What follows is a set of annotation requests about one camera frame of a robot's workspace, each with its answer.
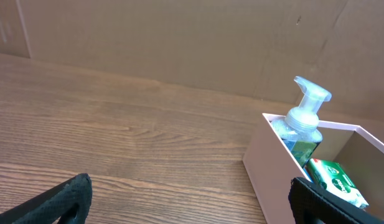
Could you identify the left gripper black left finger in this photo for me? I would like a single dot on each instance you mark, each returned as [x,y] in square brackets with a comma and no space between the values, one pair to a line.
[68,202]

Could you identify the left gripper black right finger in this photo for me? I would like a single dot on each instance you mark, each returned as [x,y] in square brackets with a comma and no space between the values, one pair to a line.
[310,204]

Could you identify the green soap bar pack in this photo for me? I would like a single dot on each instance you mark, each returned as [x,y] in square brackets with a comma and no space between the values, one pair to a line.
[331,177]

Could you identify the pink open cardboard box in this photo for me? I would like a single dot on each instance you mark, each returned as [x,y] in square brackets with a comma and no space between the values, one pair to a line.
[271,167]

